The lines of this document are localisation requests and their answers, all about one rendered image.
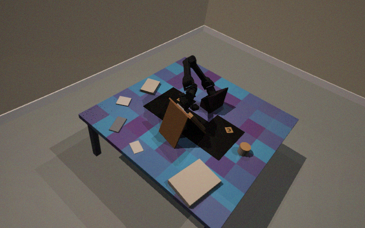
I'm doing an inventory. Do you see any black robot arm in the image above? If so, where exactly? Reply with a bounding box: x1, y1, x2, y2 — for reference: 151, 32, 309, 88
180, 56, 217, 106

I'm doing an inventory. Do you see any grey flat rectangular tile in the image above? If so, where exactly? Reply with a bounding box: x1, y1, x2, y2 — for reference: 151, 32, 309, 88
109, 116, 127, 133

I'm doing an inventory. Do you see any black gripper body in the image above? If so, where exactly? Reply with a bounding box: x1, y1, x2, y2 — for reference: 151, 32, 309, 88
177, 93, 199, 111

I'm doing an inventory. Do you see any grey cylinder with orange top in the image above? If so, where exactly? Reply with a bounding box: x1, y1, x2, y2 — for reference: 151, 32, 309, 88
238, 142, 251, 157

